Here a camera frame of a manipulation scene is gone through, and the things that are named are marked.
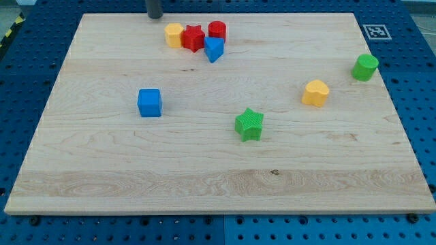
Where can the blue triangle block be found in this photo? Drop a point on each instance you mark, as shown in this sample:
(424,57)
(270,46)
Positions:
(214,48)

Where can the green star block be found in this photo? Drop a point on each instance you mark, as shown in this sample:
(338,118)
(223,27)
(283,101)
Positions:
(249,125)

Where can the light wooden board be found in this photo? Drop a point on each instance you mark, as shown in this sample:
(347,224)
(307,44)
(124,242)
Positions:
(93,153)

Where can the blue cube block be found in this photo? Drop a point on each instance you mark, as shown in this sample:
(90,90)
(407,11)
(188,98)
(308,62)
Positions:
(150,102)

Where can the red star block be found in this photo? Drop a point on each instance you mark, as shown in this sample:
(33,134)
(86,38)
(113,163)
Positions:
(192,38)

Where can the red cylinder block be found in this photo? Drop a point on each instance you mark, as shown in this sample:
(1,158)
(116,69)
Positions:
(217,29)

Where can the yellow hexagon block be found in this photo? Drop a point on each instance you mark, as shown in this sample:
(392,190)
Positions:
(173,33)

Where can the yellow heart block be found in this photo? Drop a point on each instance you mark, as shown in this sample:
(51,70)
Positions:
(315,93)

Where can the green cylinder block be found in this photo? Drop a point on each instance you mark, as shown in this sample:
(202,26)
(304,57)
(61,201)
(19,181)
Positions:
(364,67)

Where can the white fiducial marker tag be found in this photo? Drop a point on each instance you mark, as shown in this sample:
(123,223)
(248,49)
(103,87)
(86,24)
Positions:
(376,32)

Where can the yellow black hazard tape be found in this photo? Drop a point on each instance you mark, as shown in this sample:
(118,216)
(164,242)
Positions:
(13,30)

